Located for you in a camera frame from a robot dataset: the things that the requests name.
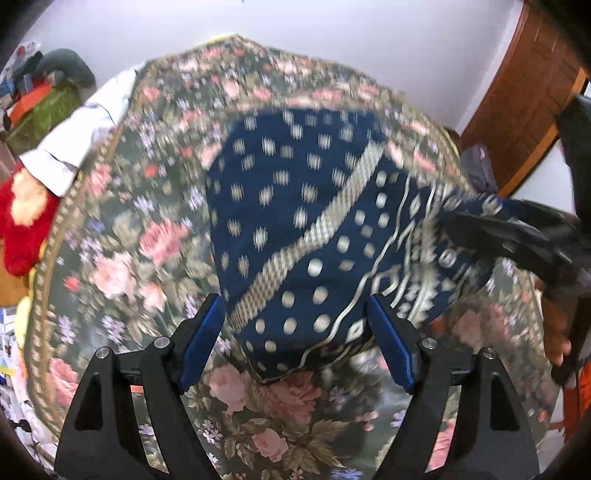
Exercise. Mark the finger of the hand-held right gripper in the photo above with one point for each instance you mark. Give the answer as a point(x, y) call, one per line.
point(545, 267)
point(531, 221)

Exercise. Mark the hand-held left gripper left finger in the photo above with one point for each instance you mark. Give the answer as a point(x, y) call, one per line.
point(203, 332)

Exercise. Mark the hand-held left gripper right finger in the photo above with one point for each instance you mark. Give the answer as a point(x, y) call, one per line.
point(392, 337)

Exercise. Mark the navy patterned hoodie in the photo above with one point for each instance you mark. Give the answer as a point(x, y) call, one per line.
point(277, 207)

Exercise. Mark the person's right hand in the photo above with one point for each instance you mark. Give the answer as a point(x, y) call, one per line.
point(556, 323)

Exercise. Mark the grey bag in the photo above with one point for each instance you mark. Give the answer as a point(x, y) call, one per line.
point(478, 168)

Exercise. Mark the floral bed blanket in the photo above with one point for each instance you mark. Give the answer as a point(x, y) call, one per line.
point(138, 277)

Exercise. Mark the brown wooden door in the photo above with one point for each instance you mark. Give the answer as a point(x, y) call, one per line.
point(521, 101)

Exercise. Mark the person's orange clothing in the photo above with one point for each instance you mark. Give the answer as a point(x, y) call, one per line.
point(577, 406)

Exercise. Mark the red plush toy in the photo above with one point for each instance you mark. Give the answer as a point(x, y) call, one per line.
point(23, 230)

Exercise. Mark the white bed sheet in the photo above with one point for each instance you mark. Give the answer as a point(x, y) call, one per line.
point(78, 138)

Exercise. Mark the green bag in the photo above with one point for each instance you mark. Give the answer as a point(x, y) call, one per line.
point(41, 115)

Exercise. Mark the orange cloth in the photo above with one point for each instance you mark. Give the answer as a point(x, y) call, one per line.
point(30, 104)

